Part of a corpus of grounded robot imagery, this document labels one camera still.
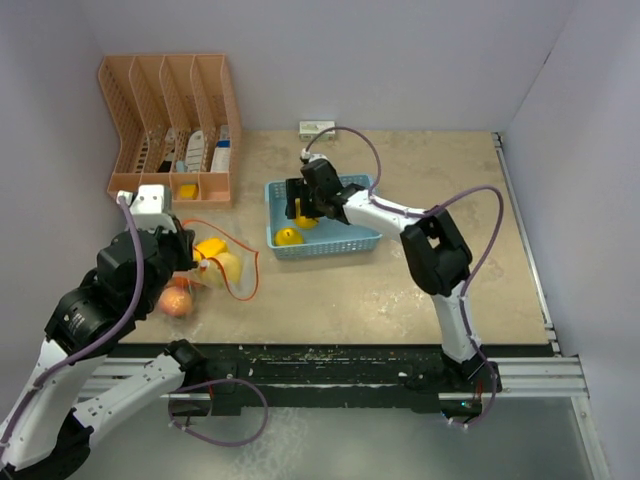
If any small yellow pear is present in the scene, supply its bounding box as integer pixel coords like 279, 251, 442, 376
274, 227, 305, 247

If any yellow bell pepper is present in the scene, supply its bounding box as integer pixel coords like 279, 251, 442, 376
193, 237, 229, 263

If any pale yellow pear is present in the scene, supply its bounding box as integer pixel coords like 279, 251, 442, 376
196, 252, 244, 288

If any clear zip bag orange zipper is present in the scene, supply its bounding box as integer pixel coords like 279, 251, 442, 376
158, 277, 197, 318

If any red yellow peach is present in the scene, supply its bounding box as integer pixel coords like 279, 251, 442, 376
157, 287, 193, 318

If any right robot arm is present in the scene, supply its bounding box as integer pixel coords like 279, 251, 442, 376
285, 151, 486, 391

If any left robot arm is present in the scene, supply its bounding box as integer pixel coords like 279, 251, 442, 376
1, 226, 208, 479

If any blue plastic basket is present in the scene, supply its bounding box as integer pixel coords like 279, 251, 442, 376
264, 180, 382, 260

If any small white green box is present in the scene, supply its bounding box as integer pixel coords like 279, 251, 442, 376
298, 120, 336, 142

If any yellow block in organizer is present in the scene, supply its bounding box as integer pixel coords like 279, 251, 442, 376
178, 184, 199, 200

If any white blue packet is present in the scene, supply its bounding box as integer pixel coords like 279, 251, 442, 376
209, 125, 231, 173

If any white striped packet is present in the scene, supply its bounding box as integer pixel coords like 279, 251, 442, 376
184, 130, 206, 173

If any black white packet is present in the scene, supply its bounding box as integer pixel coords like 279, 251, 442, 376
156, 127, 176, 173

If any orange plastic file organizer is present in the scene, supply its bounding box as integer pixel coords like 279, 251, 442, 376
98, 53, 243, 209

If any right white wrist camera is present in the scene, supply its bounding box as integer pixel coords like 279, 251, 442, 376
300, 148, 328, 165

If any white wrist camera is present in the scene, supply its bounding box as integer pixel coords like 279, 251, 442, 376
116, 184, 177, 233
300, 148, 328, 165

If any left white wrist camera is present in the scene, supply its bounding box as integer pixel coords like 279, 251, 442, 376
116, 184, 177, 233

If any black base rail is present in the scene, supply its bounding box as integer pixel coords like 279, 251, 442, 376
107, 342, 506, 419

